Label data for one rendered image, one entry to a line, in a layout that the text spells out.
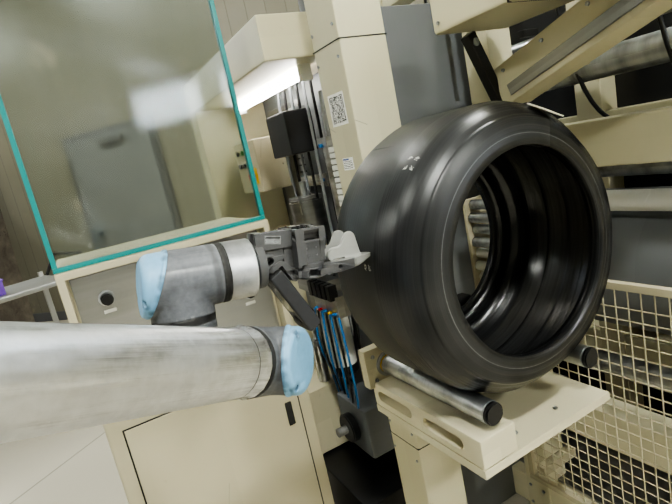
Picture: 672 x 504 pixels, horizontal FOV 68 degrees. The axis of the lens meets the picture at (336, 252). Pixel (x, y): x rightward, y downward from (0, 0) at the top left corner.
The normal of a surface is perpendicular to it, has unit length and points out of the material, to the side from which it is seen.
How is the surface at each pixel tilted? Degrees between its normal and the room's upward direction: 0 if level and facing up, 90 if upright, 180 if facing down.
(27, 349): 59
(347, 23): 90
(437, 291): 90
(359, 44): 90
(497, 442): 90
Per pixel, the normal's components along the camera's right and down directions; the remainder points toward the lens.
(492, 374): 0.40, 0.25
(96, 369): 0.90, -0.22
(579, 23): -0.85, 0.27
